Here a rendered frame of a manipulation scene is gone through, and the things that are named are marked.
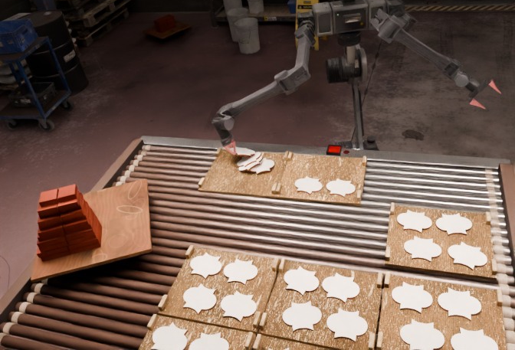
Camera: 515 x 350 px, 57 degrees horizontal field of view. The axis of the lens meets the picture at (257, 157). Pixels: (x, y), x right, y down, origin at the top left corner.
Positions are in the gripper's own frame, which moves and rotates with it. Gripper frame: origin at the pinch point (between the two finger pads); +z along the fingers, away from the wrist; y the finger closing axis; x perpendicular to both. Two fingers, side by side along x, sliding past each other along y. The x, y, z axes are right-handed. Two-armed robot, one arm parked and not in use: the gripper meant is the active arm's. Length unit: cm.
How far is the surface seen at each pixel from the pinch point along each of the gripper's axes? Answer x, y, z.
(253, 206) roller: 2.2, -31.7, 18.0
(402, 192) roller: -65, -46, 40
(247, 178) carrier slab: -0.6, -13.1, 12.4
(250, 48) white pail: -53, 358, 35
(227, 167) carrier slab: 6.9, 0.1, 7.3
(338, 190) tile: -38, -38, 27
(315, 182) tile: -30.2, -29.2, 23.2
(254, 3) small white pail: -92, 448, 2
